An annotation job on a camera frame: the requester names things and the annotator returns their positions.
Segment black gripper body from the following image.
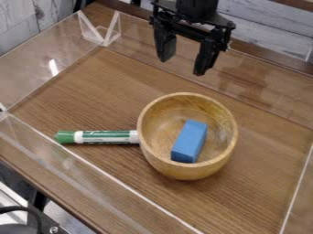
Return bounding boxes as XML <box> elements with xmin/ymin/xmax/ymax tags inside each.
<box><xmin>150</xmin><ymin>0</ymin><xmax>236</xmax><ymax>51</ymax></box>

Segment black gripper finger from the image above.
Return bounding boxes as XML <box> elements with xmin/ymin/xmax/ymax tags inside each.
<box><xmin>193</xmin><ymin>39</ymin><xmax>219</xmax><ymax>76</ymax></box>
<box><xmin>154</xmin><ymin>23</ymin><xmax>177</xmax><ymax>62</ymax></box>

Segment blue rectangular block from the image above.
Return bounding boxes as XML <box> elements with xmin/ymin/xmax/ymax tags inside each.
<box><xmin>171</xmin><ymin>120</ymin><xmax>207</xmax><ymax>164</ymax></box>

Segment brown wooden bowl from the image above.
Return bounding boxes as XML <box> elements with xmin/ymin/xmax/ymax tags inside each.
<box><xmin>137</xmin><ymin>92</ymin><xmax>238</xmax><ymax>180</ymax></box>

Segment green and white marker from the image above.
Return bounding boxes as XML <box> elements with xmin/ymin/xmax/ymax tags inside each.
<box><xmin>55</xmin><ymin>130</ymin><xmax>139</xmax><ymax>144</ymax></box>

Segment clear acrylic corner bracket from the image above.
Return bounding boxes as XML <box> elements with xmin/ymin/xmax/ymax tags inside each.
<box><xmin>78</xmin><ymin>11</ymin><xmax>121</xmax><ymax>48</ymax></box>

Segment black metal base bracket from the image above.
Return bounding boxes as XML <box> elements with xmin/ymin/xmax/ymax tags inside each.
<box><xmin>40</xmin><ymin>214</ymin><xmax>70</xmax><ymax>234</ymax></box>

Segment black cable lower left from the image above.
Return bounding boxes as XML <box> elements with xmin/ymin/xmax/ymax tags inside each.
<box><xmin>0</xmin><ymin>206</ymin><xmax>44</xmax><ymax>234</ymax></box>

